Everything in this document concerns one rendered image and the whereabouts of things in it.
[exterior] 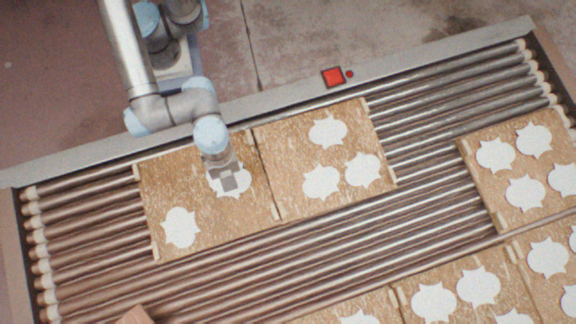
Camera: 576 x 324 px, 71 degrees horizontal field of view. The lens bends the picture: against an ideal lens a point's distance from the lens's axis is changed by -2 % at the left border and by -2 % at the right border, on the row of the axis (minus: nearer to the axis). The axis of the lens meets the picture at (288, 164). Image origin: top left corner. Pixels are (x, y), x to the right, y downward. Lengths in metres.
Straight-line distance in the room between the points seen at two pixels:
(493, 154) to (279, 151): 0.75
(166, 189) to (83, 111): 1.40
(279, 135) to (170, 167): 0.38
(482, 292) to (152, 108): 1.13
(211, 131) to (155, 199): 0.54
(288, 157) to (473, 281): 0.72
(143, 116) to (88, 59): 1.89
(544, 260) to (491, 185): 0.29
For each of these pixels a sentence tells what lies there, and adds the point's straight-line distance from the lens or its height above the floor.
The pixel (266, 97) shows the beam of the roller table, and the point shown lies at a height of 0.92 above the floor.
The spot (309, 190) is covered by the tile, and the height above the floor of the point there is 0.95.
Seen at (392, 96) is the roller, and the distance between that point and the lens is 1.58.
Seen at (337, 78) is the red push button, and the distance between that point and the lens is 1.55.
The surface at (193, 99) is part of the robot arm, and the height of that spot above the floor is 1.39.
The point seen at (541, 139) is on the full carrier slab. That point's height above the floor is 0.95.
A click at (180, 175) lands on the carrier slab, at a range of 1.42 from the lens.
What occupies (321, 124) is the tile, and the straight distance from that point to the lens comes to 1.45.
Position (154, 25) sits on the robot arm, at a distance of 1.45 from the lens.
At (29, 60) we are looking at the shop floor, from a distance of 3.04.
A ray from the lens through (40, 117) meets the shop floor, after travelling 2.83.
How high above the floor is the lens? 2.28
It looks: 73 degrees down
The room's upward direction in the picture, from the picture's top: 7 degrees clockwise
